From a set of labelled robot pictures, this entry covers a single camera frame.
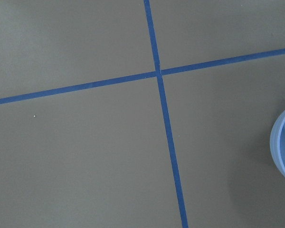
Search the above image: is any blue bowl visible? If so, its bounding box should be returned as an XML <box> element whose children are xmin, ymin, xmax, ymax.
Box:
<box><xmin>270</xmin><ymin>110</ymin><xmax>285</xmax><ymax>177</ymax></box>

